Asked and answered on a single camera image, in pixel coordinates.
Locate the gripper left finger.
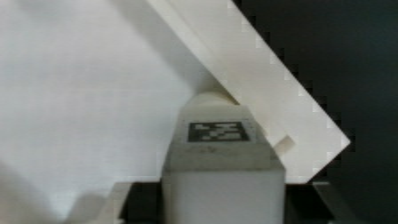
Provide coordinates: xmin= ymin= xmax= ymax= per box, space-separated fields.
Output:
xmin=96 ymin=182 xmax=164 ymax=224

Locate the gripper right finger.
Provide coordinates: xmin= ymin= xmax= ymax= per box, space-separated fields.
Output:
xmin=284 ymin=181 xmax=356 ymax=224

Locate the white table leg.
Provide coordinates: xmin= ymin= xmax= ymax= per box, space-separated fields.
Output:
xmin=162 ymin=92 xmax=286 ymax=224

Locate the white square tabletop part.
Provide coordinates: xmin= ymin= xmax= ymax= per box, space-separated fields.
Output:
xmin=0 ymin=0 xmax=348 ymax=224

